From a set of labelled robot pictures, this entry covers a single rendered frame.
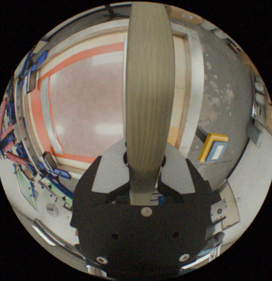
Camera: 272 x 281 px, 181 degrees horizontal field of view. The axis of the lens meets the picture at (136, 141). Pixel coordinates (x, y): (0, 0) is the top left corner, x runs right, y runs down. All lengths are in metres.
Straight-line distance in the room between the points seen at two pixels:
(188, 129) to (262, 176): 3.20
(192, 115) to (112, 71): 0.22
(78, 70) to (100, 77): 0.08
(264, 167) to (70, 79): 3.50
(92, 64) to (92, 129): 0.20
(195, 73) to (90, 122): 0.31
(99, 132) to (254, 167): 3.44
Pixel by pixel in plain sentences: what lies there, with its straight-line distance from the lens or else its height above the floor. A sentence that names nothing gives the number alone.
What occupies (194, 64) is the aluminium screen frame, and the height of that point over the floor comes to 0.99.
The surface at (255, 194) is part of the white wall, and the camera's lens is 3.48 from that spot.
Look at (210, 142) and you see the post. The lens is 0.39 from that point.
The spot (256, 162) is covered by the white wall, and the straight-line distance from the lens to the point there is 3.34.
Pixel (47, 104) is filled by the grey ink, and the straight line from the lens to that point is 0.42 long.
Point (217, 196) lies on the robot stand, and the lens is 0.61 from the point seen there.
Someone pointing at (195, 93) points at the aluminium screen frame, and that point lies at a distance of 0.25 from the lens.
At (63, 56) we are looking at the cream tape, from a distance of 0.39.
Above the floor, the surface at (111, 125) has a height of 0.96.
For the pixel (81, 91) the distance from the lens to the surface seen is 0.30.
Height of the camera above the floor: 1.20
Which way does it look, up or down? 58 degrees down
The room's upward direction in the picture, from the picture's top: 175 degrees counter-clockwise
